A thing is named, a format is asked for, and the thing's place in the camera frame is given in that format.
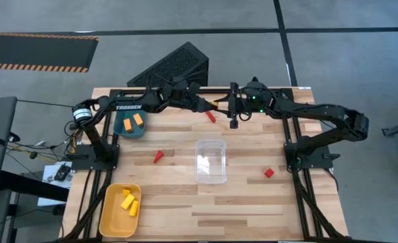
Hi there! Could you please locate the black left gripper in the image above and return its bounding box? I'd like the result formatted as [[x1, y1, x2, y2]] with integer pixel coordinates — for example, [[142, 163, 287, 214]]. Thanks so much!
[[162, 77, 220, 113]]

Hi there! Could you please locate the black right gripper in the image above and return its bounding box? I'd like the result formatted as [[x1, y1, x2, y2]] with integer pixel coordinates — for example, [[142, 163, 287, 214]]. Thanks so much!
[[215, 78, 275, 130]]

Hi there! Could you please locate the long yellow block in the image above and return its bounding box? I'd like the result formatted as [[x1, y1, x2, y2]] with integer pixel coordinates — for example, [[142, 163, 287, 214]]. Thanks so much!
[[120, 193, 136, 211], [128, 200, 140, 217]]

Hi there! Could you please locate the black perforated box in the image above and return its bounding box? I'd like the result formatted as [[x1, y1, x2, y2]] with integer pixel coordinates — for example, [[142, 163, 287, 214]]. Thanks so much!
[[126, 41, 209, 88]]

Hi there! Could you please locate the clear plastic bin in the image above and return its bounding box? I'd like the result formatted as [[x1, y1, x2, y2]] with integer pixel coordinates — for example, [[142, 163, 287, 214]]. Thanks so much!
[[194, 139, 228, 185]]

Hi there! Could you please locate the teal plastic bin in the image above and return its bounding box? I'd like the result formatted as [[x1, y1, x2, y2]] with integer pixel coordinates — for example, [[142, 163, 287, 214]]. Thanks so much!
[[113, 109, 149, 139]]

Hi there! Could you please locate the yellow plastic bin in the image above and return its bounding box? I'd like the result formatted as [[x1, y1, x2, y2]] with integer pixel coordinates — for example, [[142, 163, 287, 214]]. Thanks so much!
[[98, 182, 143, 238]]

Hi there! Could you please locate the small black device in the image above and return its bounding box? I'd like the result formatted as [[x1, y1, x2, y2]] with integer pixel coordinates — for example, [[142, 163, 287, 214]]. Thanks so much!
[[53, 163, 72, 182]]

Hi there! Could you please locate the black hazard-striped floor mat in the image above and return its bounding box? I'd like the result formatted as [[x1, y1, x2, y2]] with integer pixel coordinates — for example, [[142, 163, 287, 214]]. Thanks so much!
[[0, 32, 99, 74]]

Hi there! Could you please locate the white paper sheet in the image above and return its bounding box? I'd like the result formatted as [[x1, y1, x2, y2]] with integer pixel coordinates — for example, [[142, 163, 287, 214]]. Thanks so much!
[[37, 161, 74, 207]]

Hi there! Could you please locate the black metal beam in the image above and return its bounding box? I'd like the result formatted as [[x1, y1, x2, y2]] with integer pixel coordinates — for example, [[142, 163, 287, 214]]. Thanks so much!
[[0, 170, 70, 203]]

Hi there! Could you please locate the dark grey desk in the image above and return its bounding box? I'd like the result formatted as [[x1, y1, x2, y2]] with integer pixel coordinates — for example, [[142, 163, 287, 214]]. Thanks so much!
[[0, 96, 18, 196]]

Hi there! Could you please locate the black aluminium table frame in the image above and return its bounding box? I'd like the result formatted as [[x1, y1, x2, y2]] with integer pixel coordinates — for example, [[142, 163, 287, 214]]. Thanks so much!
[[59, 86, 351, 242]]

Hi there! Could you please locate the yellow cable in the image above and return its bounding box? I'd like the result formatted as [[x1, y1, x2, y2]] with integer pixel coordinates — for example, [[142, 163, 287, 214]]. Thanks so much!
[[7, 133, 80, 158]]

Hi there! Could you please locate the thin black floor cable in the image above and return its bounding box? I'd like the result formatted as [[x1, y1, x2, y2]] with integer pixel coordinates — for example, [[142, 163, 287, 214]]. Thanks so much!
[[16, 99, 84, 111]]

